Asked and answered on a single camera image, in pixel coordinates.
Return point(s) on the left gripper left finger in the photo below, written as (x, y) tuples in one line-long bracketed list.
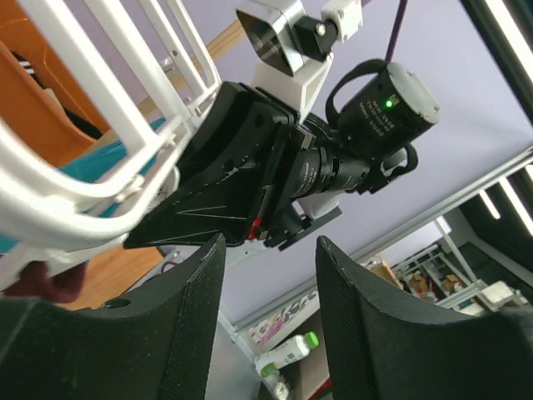
[(154, 342)]

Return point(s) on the green-capped plastic bottle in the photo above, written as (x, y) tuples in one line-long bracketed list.
[(291, 351)]

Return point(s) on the white plastic clip hanger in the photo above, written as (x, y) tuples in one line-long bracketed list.
[(55, 218)]

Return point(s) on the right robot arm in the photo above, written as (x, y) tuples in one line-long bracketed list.
[(378, 126)]

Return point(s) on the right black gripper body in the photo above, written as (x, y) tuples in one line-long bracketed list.
[(312, 162)]

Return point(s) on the teal towel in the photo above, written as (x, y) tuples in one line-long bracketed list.
[(89, 168)]

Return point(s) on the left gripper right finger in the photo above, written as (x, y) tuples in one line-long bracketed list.
[(384, 343)]

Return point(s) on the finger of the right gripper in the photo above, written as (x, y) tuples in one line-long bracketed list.
[(224, 173)]

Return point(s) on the beige maroon-cuffed sock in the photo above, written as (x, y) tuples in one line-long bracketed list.
[(34, 281)]

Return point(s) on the orange laundry basket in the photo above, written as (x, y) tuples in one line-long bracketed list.
[(40, 100)]

